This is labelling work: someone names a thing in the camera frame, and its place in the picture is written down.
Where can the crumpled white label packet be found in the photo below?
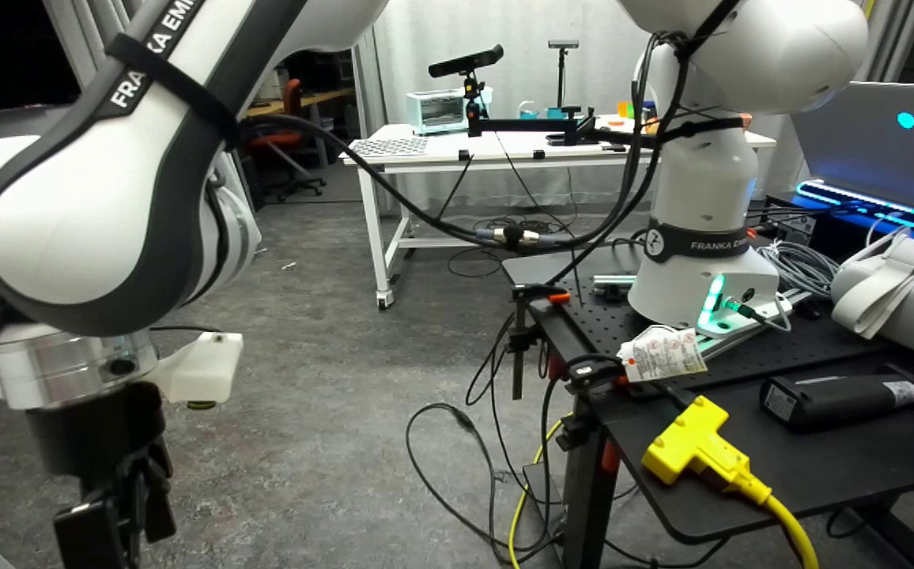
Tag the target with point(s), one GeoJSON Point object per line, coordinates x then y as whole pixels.
{"type": "Point", "coordinates": [663, 353]}

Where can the black camera clamp arm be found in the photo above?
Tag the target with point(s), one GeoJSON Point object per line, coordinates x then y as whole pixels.
{"type": "Point", "coordinates": [570, 130]}

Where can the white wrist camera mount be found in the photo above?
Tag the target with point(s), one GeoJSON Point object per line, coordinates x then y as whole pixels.
{"type": "Point", "coordinates": [45, 368]}

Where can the black stereo camera bar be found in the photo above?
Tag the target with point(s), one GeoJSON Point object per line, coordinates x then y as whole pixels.
{"type": "Point", "coordinates": [466, 64]}

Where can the white folding table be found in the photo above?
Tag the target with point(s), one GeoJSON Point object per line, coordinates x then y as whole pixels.
{"type": "Point", "coordinates": [695, 253]}

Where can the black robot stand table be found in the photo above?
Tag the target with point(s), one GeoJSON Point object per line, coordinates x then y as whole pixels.
{"type": "Point", "coordinates": [861, 465]}

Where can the yellow power plug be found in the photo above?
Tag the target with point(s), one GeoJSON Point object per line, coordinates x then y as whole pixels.
{"type": "Point", "coordinates": [695, 443]}

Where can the black barcode scanner device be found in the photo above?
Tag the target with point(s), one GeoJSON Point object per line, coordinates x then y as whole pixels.
{"type": "Point", "coordinates": [837, 398]}

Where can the teal white box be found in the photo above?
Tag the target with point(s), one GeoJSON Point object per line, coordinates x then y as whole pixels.
{"type": "Point", "coordinates": [437, 111]}

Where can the open laptop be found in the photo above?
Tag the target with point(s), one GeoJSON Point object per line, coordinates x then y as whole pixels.
{"type": "Point", "coordinates": [861, 149]}

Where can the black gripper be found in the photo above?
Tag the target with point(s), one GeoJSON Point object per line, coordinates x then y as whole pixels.
{"type": "Point", "coordinates": [115, 450]}

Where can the white VR headset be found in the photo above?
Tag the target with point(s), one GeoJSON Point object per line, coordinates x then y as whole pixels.
{"type": "Point", "coordinates": [875, 291]}

